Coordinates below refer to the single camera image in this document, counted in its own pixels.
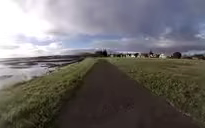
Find dark distant tree clump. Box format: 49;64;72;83
94;49;109;58

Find dark asphalt path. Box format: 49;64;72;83
54;58;204;128

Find row of distant buildings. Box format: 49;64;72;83
108;49;205;61

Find grass bank beside water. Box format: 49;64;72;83
0;57;99;128

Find round dark tree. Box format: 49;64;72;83
172;51;183;60

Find wide grass field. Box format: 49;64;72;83
104;56;205;128

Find water with mudflats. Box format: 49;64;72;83
0;55;86;98

